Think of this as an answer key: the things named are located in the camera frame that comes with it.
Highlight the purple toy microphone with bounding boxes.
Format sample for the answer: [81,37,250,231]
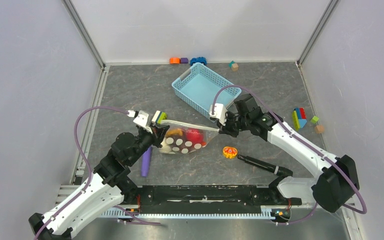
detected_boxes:
[140,146,153,178]

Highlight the orange round toy slice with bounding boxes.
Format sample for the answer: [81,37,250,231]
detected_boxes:
[222,146,238,159]

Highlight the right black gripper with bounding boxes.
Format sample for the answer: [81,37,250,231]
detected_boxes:
[217,110,250,138]

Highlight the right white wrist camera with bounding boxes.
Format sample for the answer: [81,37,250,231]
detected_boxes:
[208,103,227,126]

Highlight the orange cylinder block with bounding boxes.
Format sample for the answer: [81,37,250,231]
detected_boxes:
[169,57,181,65]

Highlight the teal and tan cubes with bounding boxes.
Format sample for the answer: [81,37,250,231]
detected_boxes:
[229,60,239,72]

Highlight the clear dotted zip top bag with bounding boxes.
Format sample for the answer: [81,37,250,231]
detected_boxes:
[158,119,219,155]

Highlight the tan wooden cube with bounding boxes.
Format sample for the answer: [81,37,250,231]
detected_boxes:
[314,124,325,134]

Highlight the orange toy croissant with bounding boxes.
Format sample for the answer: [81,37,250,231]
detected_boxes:
[166,128,184,137]

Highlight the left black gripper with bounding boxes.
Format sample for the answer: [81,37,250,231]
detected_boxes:
[127,121,169,165]

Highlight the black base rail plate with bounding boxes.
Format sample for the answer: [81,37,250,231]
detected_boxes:
[123,185,302,215]

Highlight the light blue plastic basket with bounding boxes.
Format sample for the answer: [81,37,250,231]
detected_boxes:
[171,63,232,119]

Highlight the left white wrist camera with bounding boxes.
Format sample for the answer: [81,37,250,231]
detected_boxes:
[127,110,154,134]

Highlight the blue toy car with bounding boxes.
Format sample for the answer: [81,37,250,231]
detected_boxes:
[189,56,207,66]

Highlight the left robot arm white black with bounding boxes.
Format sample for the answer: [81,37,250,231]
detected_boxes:
[28,124,170,240]

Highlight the red toy tomato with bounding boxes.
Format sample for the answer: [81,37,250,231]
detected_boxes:
[185,128,204,144]

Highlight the green cube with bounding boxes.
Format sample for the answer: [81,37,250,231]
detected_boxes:
[310,115,320,125]

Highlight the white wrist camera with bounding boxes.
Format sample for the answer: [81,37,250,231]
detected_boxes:
[127,110,154,134]
[208,103,227,126]

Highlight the white green block stack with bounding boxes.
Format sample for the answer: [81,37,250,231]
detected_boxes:
[151,110,168,124]

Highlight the multicolour block stack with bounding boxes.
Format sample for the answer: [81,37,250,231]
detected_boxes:
[292,107,308,131]

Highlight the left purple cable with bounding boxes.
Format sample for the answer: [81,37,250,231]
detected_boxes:
[32,105,137,240]

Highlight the purple block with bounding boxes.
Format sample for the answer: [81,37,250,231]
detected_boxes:
[180,57,189,64]

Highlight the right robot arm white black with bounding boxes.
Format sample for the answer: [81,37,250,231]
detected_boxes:
[209,94,361,213]

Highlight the black marker pen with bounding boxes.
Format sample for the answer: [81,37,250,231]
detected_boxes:
[237,154,293,177]

